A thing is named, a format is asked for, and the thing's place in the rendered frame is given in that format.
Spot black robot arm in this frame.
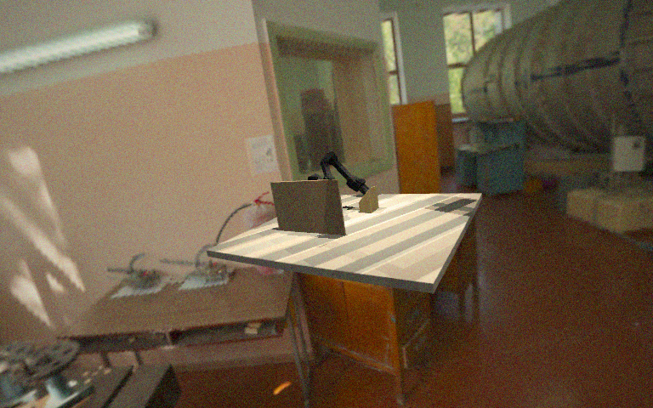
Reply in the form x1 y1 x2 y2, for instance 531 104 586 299
312 151 369 195

